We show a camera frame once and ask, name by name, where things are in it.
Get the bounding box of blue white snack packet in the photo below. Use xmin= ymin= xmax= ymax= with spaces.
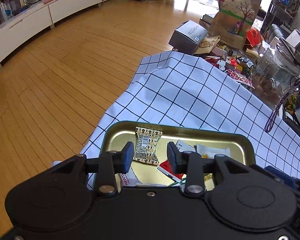
xmin=175 ymin=140 xmax=196 ymax=153

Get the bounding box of white green crinkled packet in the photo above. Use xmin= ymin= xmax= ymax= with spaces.
xmin=169 ymin=178 xmax=186 ymax=192

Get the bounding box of red white snack packet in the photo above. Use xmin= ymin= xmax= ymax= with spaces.
xmin=157 ymin=160 xmax=184 ymax=183

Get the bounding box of beige patterned snack packet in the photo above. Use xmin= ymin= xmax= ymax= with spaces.
xmin=133 ymin=127 xmax=162 ymax=166

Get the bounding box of gold foil candy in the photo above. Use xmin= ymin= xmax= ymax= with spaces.
xmin=204 ymin=174 xmax=212 ymax=181

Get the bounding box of white hawthorn strip packet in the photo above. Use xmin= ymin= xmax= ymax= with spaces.
xmin=119 ymin=167 xmax=142 ymax=187

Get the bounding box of pale green bar packet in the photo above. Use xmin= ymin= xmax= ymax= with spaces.
xmin=196 ymin=144 xmax=231 ymax=159

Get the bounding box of gold teal metal tin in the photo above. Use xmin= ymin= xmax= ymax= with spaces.
xmin=85 ymin=121 xmax=256 ymax=186

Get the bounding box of pile of red candy wrappers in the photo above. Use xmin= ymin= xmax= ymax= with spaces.
xmin=203 ymin=44 xmax=254 ymax=89

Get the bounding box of grey cardboard box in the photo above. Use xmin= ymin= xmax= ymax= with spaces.
xmin=168 ymin=20 xmax=208 ymax=55

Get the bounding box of large glass jar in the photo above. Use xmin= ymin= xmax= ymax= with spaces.
xmin=250 ymin=43 xmax=300 ymax=109

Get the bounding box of kraft paper tree bag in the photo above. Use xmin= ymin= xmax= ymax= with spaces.
xmin=209 ymin=0 xmax=261 ymax=49

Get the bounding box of white tv cabinet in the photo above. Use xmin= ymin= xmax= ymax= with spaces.
xmin=0 ymin=0 xmax=103 ymax=69

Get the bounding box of purple braided lanyard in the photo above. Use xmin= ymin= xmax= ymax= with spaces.
xmin=263 ymin=76 xmax=300 ymax=133

